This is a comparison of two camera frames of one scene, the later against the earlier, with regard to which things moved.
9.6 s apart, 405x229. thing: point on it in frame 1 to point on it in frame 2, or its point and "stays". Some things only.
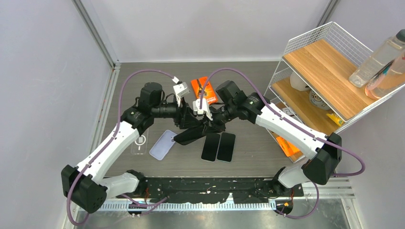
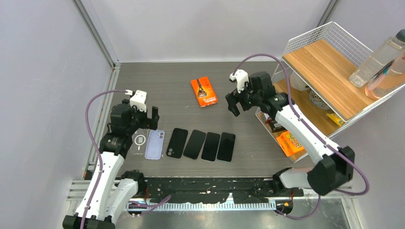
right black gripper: (213, 127) to (232, 99)
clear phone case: (140, 145) stays
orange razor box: (208, 93) stays
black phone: (210, 147) stays
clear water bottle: (393, 47) stays
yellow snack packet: (335, 118) stays
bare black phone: (188, 135) to (194, 144)
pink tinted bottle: (391, 77) stays
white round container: (297, 83) stays
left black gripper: (185, 118) to (148, 123)
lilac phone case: (164, 144) to (154, 144)
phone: (226, 147) stays
